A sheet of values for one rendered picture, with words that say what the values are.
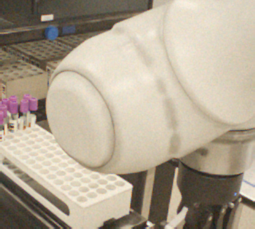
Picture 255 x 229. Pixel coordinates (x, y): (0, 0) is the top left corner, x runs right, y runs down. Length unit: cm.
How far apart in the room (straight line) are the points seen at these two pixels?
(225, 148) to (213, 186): 5
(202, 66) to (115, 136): 7
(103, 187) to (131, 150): 42
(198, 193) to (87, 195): 23
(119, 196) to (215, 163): 25
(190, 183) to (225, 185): 4
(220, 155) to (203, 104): 20
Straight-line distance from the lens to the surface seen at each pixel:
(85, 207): 70
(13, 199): 82
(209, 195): 55
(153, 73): 33
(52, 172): 77
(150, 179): 103
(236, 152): 52
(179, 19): 34
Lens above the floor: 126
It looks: 27 degrees down
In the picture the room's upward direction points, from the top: 5 degrees clockwise
